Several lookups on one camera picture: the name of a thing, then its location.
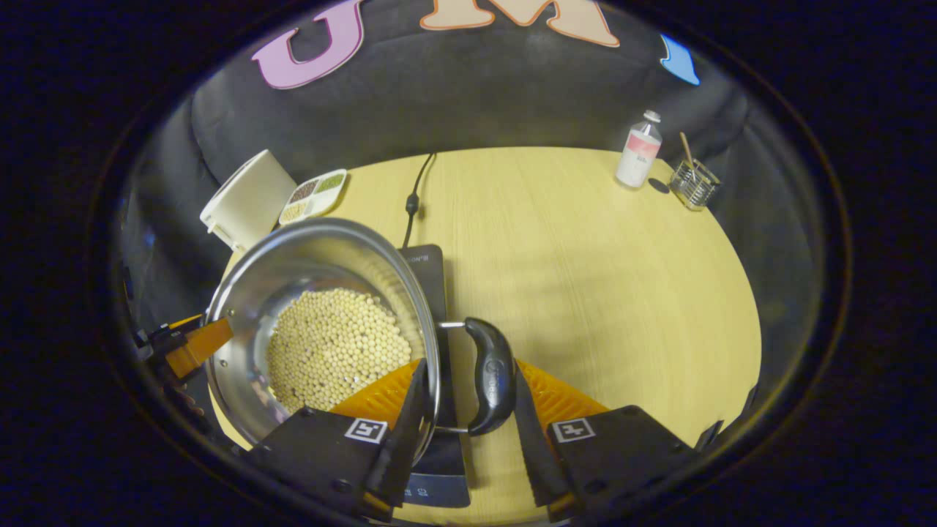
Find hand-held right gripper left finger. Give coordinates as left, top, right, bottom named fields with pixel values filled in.
left=245, top=357, right=435, bottom=523

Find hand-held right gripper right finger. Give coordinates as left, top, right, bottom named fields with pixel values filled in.
left=511, top=357, right=725, bottom=523

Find stainless steel pot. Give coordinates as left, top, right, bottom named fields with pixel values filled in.
left=205, top=217, right=518, bottom=469

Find black induction cooktop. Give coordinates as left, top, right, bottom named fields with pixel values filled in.
left=399, top=244, right=471, bottom=509

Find pile of soybeans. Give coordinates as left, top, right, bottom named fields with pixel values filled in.
left=266, top=288, right=413, bottom=414

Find white toaster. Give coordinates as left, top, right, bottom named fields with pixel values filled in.
left=200, top=149, right=297, bottom=253

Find white divided bean dish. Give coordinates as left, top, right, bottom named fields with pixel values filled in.
left=278, top=169, right=348, bottom=226

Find clear bottle pink label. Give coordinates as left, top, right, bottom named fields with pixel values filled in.
left=615, top=110, right=663, bottom=190

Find black backdrop cloth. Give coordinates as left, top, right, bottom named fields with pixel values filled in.
left=121, top=0, right=821, bottom=308

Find black power cable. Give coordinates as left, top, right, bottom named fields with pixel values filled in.
left=401, top=152, right=438, bottom=250

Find wire mesh holder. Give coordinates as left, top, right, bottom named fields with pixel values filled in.
left=670, top=159, right=722, bottom=212

